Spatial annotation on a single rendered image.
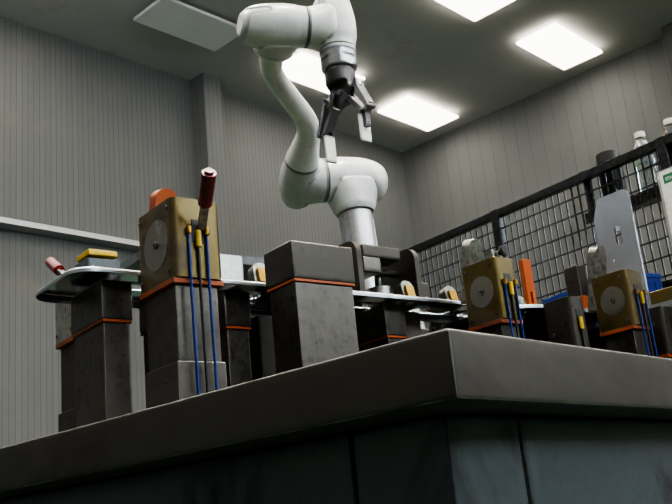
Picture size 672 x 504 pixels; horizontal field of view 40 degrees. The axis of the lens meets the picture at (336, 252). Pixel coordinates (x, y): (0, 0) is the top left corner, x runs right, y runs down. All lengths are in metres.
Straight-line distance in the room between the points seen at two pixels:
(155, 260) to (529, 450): 0.79
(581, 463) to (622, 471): 0.06
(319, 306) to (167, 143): 10.68
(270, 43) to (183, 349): 1.18
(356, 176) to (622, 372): 2.07
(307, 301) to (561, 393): 0.85
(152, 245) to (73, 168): 9.80
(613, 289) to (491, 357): 1.43
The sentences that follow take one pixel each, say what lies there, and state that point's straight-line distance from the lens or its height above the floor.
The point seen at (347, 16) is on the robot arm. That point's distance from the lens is 2.32.
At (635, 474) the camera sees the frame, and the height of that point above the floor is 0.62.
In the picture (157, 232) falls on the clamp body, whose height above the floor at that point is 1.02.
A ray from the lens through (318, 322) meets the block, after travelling 1.41.
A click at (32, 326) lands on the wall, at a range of 10.27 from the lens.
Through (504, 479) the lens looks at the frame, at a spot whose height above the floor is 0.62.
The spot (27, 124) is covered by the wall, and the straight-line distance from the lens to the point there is 11.01.
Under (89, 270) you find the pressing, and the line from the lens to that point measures 1.38.
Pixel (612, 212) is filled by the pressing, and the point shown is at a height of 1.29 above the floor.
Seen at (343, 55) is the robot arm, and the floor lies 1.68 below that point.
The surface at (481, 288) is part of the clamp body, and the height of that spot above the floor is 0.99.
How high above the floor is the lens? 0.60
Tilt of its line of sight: 17 degrees up
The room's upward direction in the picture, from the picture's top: 6 degrees counter-clockwise
